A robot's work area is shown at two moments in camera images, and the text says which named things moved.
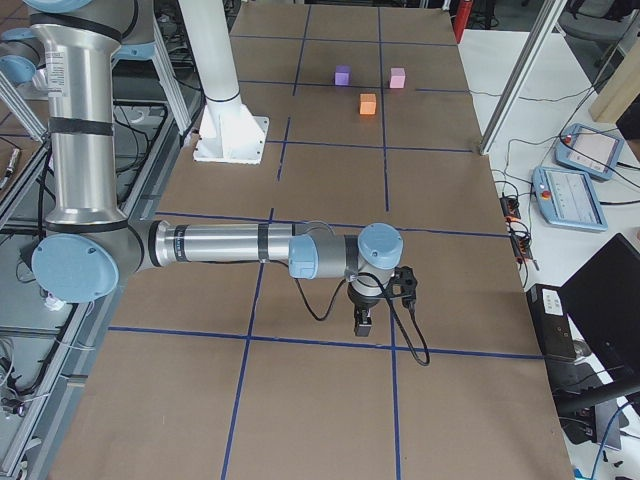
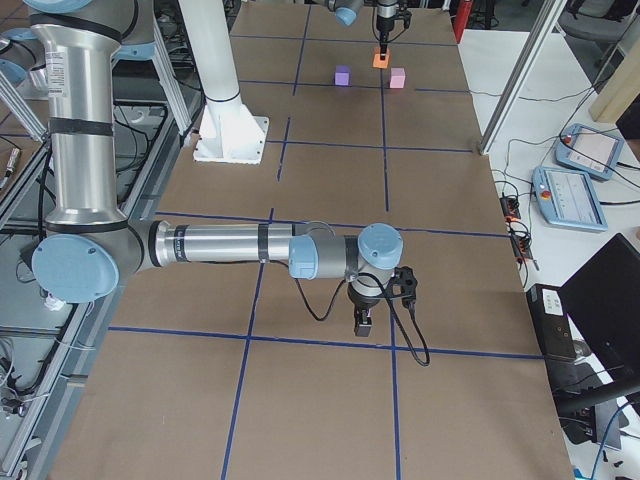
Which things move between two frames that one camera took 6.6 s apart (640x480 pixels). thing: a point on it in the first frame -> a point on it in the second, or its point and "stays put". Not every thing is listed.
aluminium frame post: x=549 y=12 stays put
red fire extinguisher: x=462 y=18 stays put
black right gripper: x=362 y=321 stays put
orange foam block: x=368 y=103 -> x=376 y=59
